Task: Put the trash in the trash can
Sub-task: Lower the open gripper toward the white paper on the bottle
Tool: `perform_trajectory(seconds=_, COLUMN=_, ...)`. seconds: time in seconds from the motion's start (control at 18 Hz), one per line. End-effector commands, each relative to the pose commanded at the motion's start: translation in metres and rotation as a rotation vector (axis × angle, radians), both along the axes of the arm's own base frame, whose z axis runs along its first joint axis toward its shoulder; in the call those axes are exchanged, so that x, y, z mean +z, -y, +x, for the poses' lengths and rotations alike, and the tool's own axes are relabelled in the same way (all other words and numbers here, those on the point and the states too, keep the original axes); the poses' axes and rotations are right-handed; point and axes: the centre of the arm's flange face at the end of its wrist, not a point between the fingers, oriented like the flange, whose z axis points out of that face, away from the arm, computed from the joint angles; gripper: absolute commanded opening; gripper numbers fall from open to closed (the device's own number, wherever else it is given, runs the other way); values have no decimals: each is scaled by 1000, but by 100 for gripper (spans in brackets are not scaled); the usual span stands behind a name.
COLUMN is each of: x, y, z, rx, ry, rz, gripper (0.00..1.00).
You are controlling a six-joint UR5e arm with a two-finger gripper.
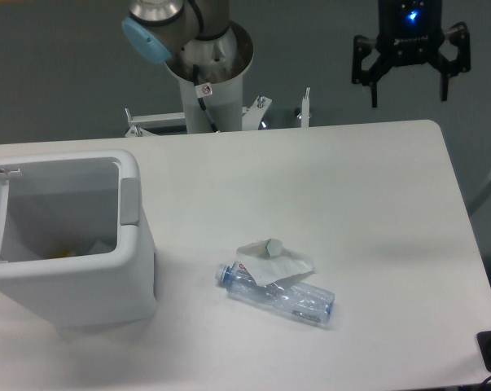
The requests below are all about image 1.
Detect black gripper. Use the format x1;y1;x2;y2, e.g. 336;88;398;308
352;1;471;108

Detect white paper napkin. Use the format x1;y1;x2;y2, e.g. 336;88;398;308
236;238;314;287

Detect clear plastic water bottle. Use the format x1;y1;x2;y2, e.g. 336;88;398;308
215;262;335;324

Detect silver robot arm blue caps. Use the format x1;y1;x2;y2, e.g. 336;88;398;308
121;1;471;107

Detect white trash inside bin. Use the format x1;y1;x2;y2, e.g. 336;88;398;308
47;240;115;259

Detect white open trash can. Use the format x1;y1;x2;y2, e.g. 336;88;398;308
0;149;156;327

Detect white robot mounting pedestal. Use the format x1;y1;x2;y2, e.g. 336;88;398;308
178;76;243;134

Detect white metal base frame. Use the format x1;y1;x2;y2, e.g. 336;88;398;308
123;86;313;138

